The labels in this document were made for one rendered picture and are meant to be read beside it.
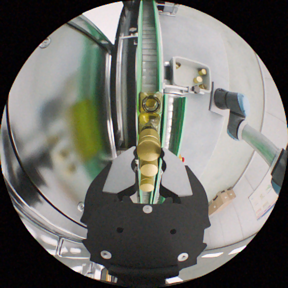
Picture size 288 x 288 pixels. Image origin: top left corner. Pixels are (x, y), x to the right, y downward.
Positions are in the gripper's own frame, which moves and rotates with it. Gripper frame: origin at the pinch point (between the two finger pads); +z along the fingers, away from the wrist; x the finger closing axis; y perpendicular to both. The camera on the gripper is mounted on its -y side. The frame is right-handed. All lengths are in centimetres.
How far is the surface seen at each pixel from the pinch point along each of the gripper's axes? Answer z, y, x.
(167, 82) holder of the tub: 41.8, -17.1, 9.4
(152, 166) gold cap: 1.4, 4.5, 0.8
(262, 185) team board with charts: 1, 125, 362
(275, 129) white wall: 49, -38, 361
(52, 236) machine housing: -16.6, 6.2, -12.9
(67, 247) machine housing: -18.0, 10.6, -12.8
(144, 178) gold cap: 2.9, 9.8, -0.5
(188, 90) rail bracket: 21.1, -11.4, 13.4
